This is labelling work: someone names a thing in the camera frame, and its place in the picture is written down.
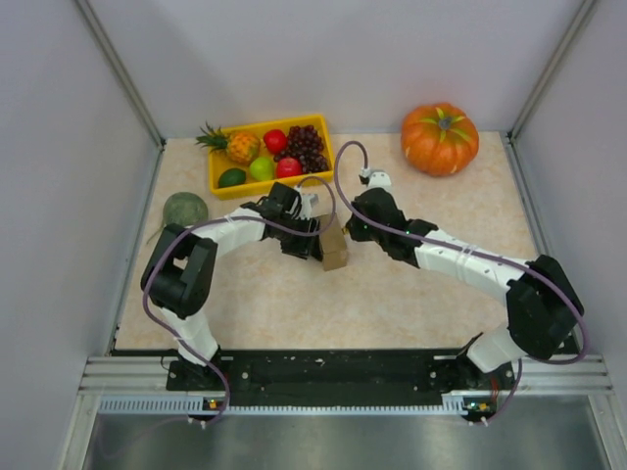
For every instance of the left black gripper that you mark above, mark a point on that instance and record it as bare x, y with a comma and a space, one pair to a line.
307, 246

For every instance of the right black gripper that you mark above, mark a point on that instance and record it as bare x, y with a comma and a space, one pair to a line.
356, 232

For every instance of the brown cardboard express box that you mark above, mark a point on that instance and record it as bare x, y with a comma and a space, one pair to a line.
332, 243

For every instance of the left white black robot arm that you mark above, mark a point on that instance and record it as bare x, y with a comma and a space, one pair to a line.
177, 279

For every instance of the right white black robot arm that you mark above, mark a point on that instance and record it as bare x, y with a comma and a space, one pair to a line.
542, 307

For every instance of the red toy apple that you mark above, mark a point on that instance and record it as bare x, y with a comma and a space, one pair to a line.
288, 167

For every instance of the green toy pear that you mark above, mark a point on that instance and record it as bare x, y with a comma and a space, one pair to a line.
262, 169

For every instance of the green toy lime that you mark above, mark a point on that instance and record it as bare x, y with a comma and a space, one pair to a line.
232, 177

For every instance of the purple toy grapes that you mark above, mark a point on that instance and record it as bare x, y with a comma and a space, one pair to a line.
306, 146

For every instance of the red toy tomato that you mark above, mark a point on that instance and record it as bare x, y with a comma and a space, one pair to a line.
275, 141

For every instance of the toy pineapple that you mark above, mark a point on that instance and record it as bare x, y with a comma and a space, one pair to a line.
240, 147

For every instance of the yellow plastic tray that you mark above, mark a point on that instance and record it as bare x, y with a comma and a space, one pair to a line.
217, 163

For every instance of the orange toy pumpkin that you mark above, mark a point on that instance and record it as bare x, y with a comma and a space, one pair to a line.
439, 139

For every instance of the green toy melon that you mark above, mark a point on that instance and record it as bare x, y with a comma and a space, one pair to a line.
184, 209

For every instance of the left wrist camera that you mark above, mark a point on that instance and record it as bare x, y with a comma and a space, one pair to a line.
305, 205

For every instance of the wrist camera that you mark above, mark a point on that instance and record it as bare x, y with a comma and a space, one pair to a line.
375, 178
305, 205

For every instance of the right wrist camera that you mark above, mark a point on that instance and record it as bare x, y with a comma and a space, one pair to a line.
375, 178

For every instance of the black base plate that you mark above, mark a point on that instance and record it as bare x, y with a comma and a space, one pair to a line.
337, 377

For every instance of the aluminium rail frame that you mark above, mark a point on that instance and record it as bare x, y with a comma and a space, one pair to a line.
139, 375

